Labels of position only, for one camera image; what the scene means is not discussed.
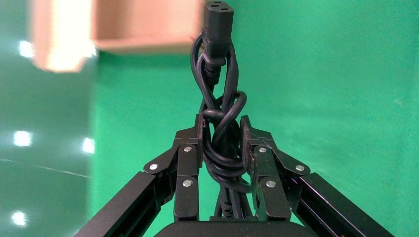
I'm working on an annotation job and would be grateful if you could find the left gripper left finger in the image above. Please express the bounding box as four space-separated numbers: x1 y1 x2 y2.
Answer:
74 114 206 237

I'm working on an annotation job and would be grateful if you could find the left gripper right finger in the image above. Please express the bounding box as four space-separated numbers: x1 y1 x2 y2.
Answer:
240 115 395 237

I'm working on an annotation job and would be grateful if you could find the black power cable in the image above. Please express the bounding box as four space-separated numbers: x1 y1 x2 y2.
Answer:
190 0 254 220

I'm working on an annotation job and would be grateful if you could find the brown cardboard box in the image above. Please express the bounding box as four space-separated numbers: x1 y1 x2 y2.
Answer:
31 0 205 73

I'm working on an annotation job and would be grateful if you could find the green table cloth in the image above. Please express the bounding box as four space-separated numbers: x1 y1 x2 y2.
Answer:
88 0 419 237

